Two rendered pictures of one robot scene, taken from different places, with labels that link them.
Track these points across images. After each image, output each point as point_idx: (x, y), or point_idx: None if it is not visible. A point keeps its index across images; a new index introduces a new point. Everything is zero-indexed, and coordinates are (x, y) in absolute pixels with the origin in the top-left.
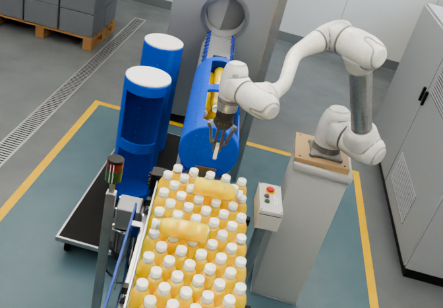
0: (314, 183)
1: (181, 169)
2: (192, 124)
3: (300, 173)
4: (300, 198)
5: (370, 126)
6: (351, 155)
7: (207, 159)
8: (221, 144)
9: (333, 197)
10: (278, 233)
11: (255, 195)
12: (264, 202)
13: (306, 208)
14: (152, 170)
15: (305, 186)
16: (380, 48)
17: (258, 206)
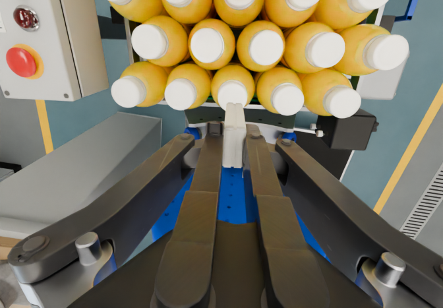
0: (26, 208)
1: (333, 95)
2: None
3: (47, 220)
4: (68, 185)
5: None
6: None
7: (235, 188)
8: (209, 139)
9: (2, 189)
10: (119, 152)
11: (97, 80)
12: None
13: (65, 175)
14: (370, 133)
15: (49, 200)
16: None
17: None
